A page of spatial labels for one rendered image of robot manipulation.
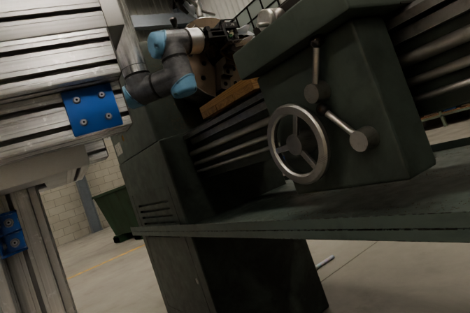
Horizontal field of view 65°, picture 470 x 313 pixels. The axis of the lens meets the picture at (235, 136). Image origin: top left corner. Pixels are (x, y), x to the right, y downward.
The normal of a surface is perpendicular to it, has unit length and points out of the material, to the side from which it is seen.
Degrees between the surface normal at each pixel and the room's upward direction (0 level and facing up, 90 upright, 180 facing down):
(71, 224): 90
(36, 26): 90
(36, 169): 90
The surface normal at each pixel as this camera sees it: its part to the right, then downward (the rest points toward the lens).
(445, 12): -0.80, 0.25
